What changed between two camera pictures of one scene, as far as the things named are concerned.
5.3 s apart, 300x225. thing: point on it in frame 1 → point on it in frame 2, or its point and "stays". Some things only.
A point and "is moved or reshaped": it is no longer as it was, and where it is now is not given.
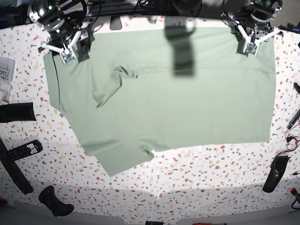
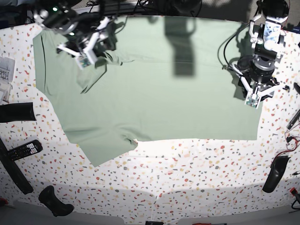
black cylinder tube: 15,112 stays
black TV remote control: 31,147 stays
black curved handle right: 277,168 stays
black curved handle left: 48,197 stays
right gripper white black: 251,46 → 255,91
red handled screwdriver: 200,223 stays
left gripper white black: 67,54 → 86,49
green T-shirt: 138,91 is moved or reshaped
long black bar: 12,169 stays
